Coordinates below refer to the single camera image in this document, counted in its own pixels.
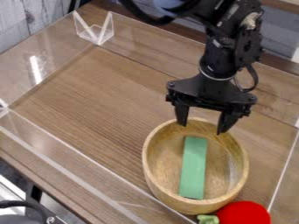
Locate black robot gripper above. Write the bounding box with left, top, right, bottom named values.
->
left=166, top=73, right=258, bottom=134

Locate green rectangular block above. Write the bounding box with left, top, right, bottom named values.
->
left=179, top=136, right=209, bottom=200

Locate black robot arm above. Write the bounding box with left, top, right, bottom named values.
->
left=119, top=0, right=265, bottom=134

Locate brown wooden bowl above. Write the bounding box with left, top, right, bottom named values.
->
left=142, top=117, right=249, bottom=214

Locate red round plush toy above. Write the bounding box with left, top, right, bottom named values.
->
left=217, top=201, right=271, bottom=224

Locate small green toy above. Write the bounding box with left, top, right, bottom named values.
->
left=198, top=214, right=221, bottom=224

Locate clear acrylic corner bracket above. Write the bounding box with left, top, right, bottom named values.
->
left=73, top=11, right=115, bottom=46

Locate clear acrylic enclosure wall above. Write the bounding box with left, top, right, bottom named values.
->
left=0, top=105, right=195, bottom=224

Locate black metal table bracket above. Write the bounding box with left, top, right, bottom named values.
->
left=26, top=183, right=67, bottom=224

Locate black cable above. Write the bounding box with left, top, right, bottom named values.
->
left=0, top=199, right=51, bottom=224

